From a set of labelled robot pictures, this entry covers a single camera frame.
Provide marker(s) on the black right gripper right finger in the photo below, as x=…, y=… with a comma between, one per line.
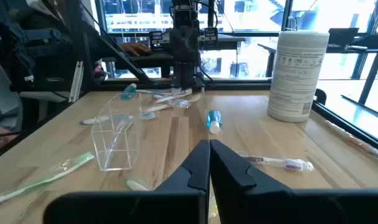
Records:
x=269, y=208

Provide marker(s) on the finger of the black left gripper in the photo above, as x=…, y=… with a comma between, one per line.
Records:
x=177, y=43
x=191, y=43

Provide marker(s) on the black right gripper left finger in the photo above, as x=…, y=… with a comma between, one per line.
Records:
x=176, y=205

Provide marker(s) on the purple toothbrush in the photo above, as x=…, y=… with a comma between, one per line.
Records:
x=279, y=162

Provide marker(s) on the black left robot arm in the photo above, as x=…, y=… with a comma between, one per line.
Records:
x=187, y=74

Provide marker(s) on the black desk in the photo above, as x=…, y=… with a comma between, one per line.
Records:
x=375, y=49
x=145, y=60

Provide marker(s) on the person's hand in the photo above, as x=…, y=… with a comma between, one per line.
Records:
x=134, y=49

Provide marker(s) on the clear acrylic organizer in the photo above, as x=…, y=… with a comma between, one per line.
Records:
x=129, y=155

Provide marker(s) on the silver aluminium bar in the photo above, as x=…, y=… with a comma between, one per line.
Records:
x=76, y=81

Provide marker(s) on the white wipes canister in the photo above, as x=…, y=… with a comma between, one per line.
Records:
x=297, y=77

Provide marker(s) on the person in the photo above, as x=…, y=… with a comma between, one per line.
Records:
x=36, y=40

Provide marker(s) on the black hook clamp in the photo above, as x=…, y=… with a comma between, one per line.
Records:
x=321, y=96

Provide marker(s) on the black laptop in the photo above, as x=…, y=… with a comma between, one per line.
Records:
x=342, y=35

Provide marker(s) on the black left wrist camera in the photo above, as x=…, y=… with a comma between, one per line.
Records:
x=184, y=17

